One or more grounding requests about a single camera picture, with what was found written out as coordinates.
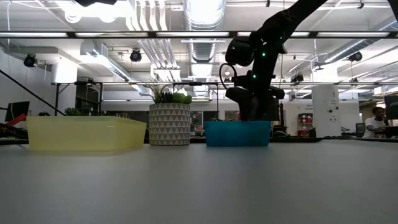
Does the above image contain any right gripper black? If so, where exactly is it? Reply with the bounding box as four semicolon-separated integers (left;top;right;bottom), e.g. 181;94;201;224
225;76;286;122

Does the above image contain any blue plastic bin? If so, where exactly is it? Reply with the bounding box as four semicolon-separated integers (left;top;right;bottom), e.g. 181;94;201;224
204;120;271;147

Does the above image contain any yellow translucent plastic bin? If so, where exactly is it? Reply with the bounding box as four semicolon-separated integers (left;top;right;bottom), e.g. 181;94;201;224
26;115;147;152

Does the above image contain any black computer monitor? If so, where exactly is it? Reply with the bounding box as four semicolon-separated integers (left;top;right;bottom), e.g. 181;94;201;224
4;101;31;123
384;95;398;121
269;98;280;121

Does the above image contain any white pillar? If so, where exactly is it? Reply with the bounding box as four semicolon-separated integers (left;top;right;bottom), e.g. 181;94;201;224
312;85;342;138

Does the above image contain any green succulent plant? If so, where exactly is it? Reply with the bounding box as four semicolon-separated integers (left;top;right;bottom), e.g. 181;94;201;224
144;81;193;105

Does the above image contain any white triangle-patterned plant pot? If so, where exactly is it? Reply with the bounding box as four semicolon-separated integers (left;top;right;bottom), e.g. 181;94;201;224
149;103;192;146

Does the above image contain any person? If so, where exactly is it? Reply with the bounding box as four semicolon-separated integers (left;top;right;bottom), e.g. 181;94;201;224
362;106;391;139

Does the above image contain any black metal rack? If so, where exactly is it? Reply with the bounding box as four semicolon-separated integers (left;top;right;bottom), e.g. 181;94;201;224
51;81;104;116

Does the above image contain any small green background plant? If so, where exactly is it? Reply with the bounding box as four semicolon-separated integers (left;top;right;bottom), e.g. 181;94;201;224
63;107;82;117

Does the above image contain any silver ceiling duct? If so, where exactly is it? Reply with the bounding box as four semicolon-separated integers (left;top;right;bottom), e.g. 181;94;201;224
182;0;227;63

